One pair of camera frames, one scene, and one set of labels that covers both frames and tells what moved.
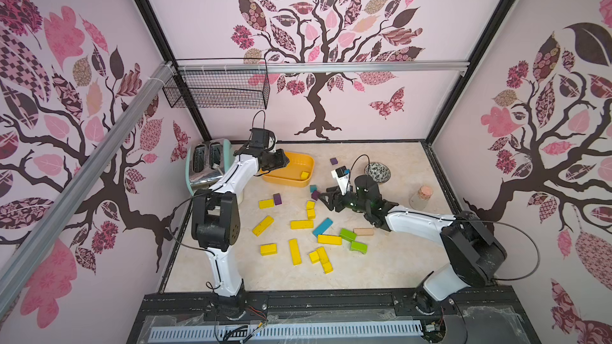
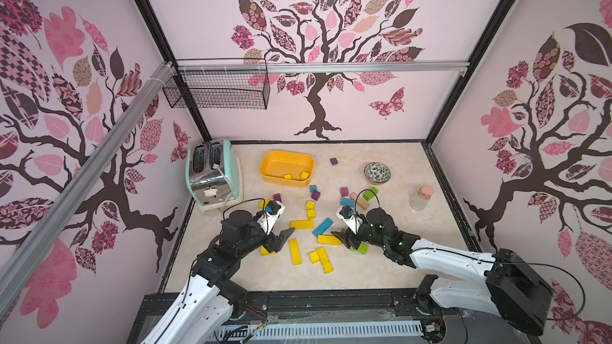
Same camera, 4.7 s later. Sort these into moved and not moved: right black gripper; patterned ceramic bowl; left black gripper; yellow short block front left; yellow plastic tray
Moved: left black gripper; right black gripper
Not moved: patterned ceramic bowl; yellow plastic tray; yellow short block front left
